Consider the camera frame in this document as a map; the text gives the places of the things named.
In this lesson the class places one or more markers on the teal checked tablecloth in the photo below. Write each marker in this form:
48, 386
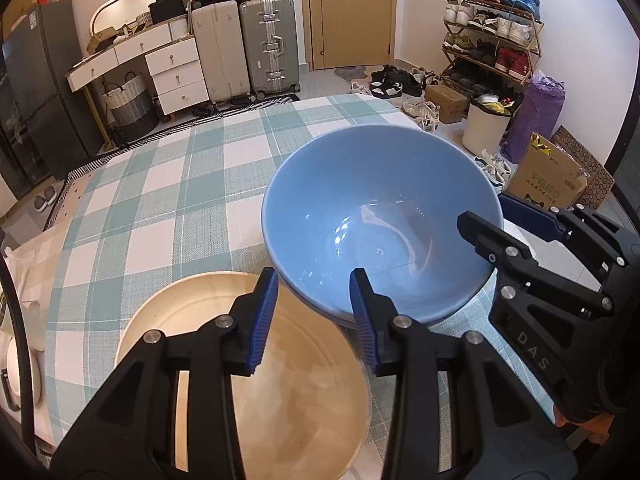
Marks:
175, 185

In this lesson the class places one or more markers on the white trash bin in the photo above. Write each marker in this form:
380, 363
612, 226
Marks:
482, 130

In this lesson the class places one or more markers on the printed cardboard box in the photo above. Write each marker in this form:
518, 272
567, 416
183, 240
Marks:
545, 180

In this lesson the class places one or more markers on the white drawer dresser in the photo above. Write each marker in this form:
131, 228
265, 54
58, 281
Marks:
175, 75

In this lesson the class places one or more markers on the grey door mat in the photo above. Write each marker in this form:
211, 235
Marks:
350, 76

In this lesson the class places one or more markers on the white plastic bag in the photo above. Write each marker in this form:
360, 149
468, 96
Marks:
22, 280

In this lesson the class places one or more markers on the dark glass cabinet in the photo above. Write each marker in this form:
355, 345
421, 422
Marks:
12, 150

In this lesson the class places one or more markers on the small white basket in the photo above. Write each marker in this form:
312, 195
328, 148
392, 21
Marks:
144, 20

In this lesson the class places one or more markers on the cream round plate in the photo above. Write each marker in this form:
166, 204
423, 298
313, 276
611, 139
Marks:
300, 385

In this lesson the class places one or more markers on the grey refrigerator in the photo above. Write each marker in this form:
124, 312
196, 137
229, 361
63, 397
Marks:
50, 85

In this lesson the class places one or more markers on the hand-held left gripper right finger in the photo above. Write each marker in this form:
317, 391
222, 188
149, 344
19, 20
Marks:
362, 320

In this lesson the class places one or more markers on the rows of shoes on rack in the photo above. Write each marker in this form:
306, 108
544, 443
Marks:
510, 60

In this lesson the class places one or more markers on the grey slipper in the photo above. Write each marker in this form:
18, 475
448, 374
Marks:
40, 204
50, 195

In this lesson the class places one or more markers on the white sneaker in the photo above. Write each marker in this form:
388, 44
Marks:
485, 160
500, 172

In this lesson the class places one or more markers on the dotted flat cardboard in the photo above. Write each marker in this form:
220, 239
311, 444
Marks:
597, 175

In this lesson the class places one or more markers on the pile of shoes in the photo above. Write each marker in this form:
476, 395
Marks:
395, 85

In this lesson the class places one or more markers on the person's right hand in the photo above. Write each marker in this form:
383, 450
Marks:
561, 417

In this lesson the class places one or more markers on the open cardboard box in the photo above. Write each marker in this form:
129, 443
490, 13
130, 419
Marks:
101, 40

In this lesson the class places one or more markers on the wooden door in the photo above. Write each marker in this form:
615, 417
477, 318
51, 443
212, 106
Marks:
350, 20

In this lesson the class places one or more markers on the oval mirror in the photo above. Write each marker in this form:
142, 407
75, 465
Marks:
125, 10

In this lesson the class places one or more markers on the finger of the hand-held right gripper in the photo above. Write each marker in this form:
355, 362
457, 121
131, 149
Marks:
530, 215
492, 240

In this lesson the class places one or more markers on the small brown cardboard box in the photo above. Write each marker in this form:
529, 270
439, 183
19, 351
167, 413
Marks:
445, 105

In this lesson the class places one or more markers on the purple rolled mat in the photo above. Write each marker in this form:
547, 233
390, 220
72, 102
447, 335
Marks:
537, 115

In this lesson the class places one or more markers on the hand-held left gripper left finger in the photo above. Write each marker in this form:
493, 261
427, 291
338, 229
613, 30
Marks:
262, 320

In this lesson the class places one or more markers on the wooden shoe rack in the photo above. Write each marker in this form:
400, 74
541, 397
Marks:
531, 60

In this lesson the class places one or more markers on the silver suitcase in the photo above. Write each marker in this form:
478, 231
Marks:
270, 50

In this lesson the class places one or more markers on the stack of white plates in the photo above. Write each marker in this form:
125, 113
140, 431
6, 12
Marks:
25, 375

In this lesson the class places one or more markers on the woven laundry basket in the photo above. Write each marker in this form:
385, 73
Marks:
130, 110

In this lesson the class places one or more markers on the beige suitcase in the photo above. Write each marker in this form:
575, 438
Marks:
220, 50

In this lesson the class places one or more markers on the black bag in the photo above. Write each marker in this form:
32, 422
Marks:
170, 7

